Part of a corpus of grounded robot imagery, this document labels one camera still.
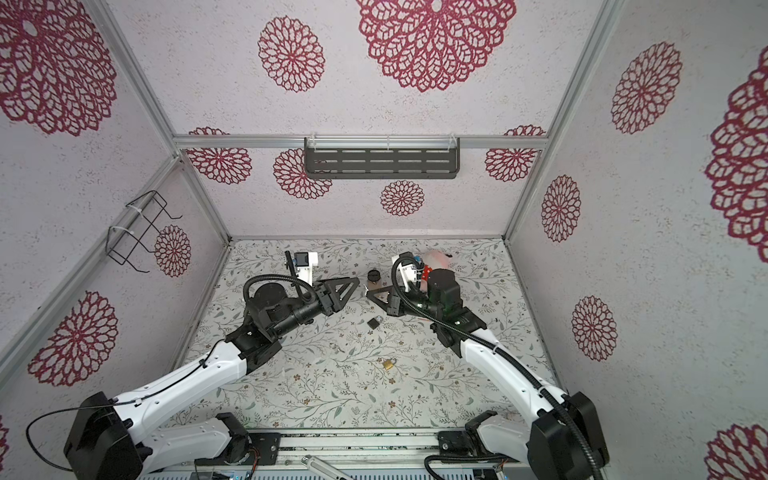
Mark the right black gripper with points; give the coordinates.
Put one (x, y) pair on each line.
(396, 307)

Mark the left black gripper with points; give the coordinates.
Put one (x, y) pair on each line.
(328, 297)

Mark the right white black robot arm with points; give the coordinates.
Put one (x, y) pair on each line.
(560, 436)

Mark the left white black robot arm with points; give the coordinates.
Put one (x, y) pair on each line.
(125, 437)

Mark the pink plush toy red dress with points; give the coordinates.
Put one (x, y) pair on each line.
(432, 260)

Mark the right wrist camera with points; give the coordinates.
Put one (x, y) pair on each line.
(410, 270)

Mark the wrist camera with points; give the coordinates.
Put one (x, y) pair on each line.
(301, 264)
(410, 270)

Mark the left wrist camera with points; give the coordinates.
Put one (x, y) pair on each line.
(301, 264)

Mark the grey metal wall shelf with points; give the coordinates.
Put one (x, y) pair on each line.
(386, 160)

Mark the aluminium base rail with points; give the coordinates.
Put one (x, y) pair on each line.
(381, 453)

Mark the black wire wall basket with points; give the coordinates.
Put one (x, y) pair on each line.
(127, 236)

